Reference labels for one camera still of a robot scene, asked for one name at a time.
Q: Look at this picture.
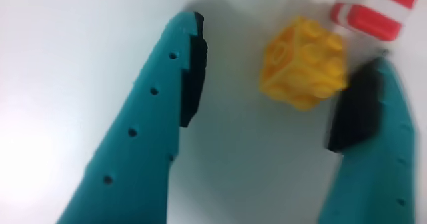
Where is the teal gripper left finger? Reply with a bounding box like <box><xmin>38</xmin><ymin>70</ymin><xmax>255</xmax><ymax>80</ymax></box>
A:
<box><xmin>56</xmin><ymin>11</ymin><xmax>209</xmax><ymax>224</ymax></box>

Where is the red white cube piece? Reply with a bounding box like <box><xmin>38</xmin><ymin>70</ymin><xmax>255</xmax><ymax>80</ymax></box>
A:
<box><xmin>329</xmin><ymin>0</ymin><xmax>425</xmax><ymax>43</ymax></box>

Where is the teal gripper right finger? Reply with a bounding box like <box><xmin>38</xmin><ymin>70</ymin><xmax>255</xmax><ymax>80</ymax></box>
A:
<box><xmin>318</xmin><ymin>56</ymin><xmax>417</xmax><ymax>224</ymax></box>

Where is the yellow cube piece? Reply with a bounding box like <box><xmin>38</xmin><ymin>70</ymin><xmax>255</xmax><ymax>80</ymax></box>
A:
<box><xmin>258</xmin><ymin>15</ymin><xmax>350</xmax><ymax>112</ymax></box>

